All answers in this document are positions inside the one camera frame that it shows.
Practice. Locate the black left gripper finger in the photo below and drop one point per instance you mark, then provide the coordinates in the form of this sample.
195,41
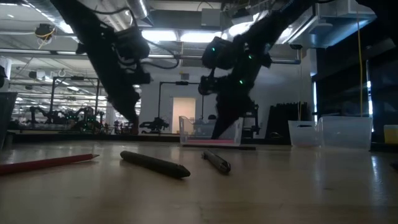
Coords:
129,107

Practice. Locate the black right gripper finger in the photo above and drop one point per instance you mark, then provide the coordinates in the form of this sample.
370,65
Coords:
231,115

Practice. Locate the clear plastic bin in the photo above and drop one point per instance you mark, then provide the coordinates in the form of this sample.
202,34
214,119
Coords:
192,130

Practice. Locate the black pen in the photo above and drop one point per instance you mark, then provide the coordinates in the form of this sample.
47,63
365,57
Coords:
155,165
217,162

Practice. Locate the red pencil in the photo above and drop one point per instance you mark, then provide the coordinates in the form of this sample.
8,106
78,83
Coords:
46,163

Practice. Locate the black background robot arm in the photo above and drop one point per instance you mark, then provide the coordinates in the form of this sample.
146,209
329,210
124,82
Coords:
155,125

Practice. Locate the person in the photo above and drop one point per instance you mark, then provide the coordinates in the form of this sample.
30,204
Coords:
212,117

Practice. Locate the black equipment cart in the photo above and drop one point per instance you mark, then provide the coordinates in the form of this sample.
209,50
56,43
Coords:
254,119

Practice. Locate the ceiling light panel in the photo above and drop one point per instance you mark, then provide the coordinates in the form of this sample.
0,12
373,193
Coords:
199,37
160,35

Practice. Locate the black folded panels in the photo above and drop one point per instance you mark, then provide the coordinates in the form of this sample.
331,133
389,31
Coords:
283,121

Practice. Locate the horizontal metal pipe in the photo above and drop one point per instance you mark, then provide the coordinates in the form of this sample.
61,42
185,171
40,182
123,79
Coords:
186,57

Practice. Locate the grey ceiling box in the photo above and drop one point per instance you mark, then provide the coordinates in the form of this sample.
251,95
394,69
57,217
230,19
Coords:
211,17

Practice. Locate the black background robot station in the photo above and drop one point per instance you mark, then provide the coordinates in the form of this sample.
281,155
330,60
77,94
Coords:
56,117

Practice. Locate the small white plastic bin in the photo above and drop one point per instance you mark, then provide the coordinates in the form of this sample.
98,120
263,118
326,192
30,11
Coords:
303,135

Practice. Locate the metal ventilation hood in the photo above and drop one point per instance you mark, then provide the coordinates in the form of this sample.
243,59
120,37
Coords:
329,31

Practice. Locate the dark monitor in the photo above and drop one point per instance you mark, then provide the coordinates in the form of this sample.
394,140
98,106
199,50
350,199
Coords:
7,104

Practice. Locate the large white plastic bin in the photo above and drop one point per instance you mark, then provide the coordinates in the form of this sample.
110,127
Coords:
345,133

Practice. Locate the yellow container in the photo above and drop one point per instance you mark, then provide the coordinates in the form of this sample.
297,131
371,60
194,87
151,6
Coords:
391,134

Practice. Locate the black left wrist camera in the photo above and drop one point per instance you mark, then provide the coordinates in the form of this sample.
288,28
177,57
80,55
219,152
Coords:
132,43

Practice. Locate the black frame stand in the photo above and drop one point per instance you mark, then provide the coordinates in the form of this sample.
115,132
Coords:
76,78
182,83

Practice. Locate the round spiral ventilation duct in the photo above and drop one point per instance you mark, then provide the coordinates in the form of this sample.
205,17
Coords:
140,7

